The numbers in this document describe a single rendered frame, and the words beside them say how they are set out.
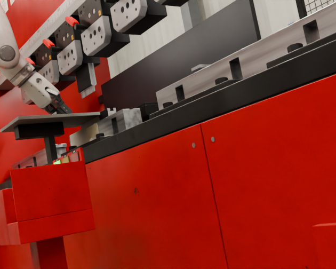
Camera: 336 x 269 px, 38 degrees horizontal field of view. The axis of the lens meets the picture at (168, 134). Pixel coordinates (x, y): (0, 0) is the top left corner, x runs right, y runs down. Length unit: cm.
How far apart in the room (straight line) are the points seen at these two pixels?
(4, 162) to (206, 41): 111
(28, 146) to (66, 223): 143
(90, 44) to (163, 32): 711
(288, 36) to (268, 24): 581
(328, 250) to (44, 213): 57
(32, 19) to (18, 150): 71
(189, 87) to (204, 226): 35
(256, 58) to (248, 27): 77
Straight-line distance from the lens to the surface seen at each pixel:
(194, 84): 115
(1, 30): 152
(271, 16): 674
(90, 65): 165
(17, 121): 149
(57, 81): 183
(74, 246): 153
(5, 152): 243
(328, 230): 75
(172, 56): 211
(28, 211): 104
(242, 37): 179
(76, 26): 155
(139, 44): 930
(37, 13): 196
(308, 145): 78
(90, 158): 135
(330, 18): 90
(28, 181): 104
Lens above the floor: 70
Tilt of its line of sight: 7 degrees up
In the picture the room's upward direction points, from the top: 10 degrees counter-clockwise
